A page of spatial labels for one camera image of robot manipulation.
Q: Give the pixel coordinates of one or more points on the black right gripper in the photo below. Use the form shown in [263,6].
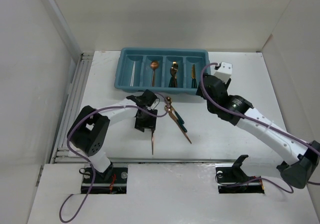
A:
[226,85]

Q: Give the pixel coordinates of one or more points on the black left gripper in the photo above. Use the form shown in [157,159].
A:
[149,125]

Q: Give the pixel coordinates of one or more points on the rose gold fork all metal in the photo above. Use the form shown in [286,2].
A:
[152,141]

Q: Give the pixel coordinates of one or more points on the gold knife green handle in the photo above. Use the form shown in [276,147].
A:
[194,70]
[193,80]

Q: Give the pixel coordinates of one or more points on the gold spoon green handle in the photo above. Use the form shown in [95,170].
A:
[169,102]

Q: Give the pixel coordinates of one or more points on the rose gold fork green handle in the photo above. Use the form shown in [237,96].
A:
[171,72]

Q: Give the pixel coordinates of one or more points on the copper slotted spoon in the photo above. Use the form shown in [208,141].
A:
[154,66]

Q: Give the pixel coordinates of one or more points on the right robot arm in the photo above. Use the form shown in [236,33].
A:
[299,159]

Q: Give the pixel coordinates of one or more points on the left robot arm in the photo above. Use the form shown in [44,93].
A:
[89,130]

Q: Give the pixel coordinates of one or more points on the blue plastic cutlery tray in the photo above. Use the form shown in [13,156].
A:
[134,74]

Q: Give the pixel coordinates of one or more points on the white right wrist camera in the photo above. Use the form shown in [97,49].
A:
[223,71]

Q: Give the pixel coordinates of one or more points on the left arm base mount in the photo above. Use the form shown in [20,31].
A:
[116,184]

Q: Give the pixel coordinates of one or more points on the aluminium rail front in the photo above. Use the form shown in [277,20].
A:
[168,160]

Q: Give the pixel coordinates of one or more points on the aluminium rail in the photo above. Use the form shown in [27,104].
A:
[70,110]
[168,160]

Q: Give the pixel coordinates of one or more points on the aluminium rail left side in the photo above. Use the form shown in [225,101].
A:
[70,110]

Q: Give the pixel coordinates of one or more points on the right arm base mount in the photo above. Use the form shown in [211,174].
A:
[231,179]

